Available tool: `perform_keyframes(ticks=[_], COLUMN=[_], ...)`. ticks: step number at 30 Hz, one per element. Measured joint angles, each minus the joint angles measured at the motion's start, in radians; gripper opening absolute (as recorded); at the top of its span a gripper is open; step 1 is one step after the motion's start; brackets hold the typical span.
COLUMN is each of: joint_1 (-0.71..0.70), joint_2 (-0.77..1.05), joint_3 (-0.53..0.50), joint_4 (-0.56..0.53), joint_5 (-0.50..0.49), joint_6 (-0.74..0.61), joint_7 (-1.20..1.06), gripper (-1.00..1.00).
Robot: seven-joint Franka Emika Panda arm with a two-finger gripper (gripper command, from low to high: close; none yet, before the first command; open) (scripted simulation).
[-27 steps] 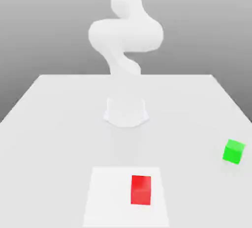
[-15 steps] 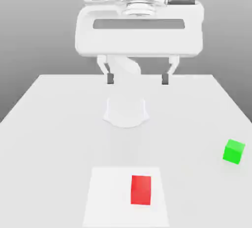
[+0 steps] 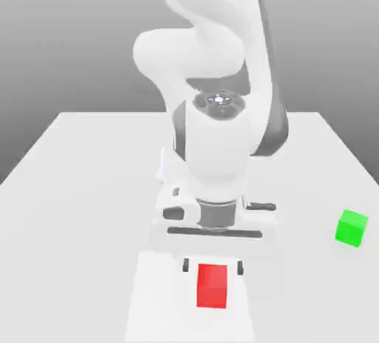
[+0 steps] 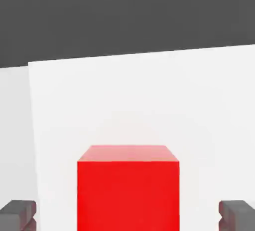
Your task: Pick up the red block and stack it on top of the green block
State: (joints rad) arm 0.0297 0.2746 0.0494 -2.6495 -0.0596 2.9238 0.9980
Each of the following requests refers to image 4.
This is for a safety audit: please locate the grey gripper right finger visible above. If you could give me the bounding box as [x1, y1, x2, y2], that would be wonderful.
[218, 200, 255, 231]

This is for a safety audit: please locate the small red cube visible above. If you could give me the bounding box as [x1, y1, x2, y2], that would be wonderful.
[77, 145, 180, 231]

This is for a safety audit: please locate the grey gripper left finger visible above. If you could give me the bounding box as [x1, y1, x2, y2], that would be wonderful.
[0, 200, 37, 231]

